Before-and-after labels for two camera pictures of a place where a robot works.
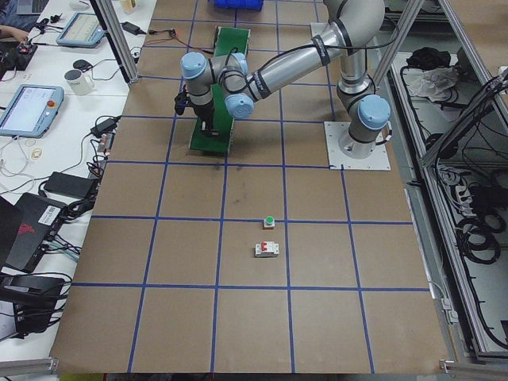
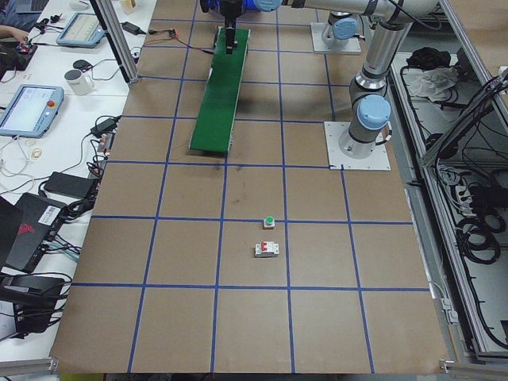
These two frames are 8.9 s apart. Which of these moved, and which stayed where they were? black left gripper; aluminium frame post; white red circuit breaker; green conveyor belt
Moved: black left gripper
Stayed: aluminium frame post; white red circuit breaker; green conveyor belt
